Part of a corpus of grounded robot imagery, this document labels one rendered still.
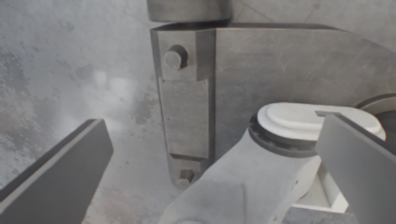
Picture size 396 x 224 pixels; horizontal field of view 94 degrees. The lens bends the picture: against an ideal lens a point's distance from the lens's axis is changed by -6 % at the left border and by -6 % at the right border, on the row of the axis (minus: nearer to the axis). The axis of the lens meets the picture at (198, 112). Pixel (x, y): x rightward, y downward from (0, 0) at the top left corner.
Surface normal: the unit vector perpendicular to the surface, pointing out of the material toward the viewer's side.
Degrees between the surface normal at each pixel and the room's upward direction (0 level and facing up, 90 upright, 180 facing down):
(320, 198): 90
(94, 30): 0
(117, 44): 0
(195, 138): 0
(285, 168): 90
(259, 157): 90
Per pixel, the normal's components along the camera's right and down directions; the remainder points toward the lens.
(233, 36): -0.22, 0.48
